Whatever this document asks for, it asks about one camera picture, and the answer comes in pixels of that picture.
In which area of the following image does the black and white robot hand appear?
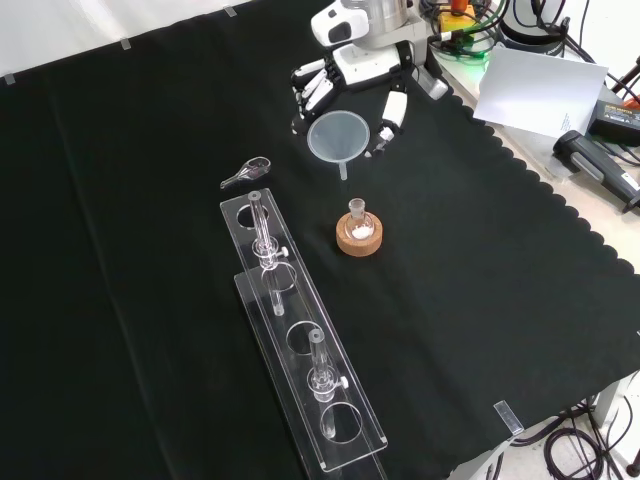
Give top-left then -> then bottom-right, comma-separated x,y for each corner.
291,0 -> 419,161

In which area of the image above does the translucent plastic funnel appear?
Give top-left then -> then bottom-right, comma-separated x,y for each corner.
306,110 -> 372,182

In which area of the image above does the clear acrylic funnel stand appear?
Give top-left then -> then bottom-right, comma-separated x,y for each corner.
219,187 -> 389,480

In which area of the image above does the yellow stop button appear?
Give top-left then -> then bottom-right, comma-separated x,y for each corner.
437,0 -> 479,44

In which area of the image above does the small round-bottom glass flask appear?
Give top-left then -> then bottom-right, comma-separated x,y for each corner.
348,198 -> 375,241

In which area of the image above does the pale white board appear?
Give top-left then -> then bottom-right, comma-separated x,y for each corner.
472,43 -> 610,140

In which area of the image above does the black handheld device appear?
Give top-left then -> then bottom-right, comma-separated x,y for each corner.
552,129 -> 640,214

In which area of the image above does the black power adapter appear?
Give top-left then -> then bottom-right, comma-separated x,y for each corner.
587,98 -> 640,149

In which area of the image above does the grey table leg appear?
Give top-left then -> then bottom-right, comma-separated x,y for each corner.
592,372 -> 640,456

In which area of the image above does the green cable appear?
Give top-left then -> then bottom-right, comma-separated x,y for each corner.
469,0 -> 509,59

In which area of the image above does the round cork ring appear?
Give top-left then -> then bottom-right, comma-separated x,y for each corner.
335,212 -> 385,258

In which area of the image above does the black cable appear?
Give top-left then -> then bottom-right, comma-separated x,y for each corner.
559,0 -> 640,166
509,394 -> 640,480

